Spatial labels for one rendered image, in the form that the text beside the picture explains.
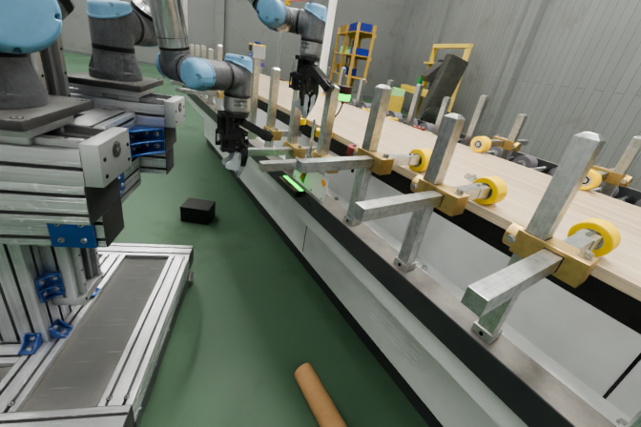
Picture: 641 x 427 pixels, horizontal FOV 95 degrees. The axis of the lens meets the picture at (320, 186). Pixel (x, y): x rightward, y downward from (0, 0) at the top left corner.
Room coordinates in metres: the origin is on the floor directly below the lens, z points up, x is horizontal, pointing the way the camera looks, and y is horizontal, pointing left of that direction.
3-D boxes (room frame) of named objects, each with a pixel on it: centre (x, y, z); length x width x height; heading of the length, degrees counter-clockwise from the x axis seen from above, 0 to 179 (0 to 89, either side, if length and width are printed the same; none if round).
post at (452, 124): (0.71, -0.28, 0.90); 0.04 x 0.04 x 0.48; 36
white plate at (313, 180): (1.13, 0.05, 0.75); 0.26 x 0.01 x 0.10; 36
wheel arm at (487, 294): (0.47, -0.43, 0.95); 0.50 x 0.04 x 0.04; 126
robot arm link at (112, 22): (1.02, 0.74, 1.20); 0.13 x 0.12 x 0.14; 176
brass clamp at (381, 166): (0.90, -0.15, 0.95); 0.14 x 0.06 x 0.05; 36
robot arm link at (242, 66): (0.87, 0.29, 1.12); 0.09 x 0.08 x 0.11; 150
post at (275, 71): (1.52, 0.31, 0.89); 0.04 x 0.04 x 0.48; 36
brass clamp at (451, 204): (0.70, -0.29, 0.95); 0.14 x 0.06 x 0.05; 36
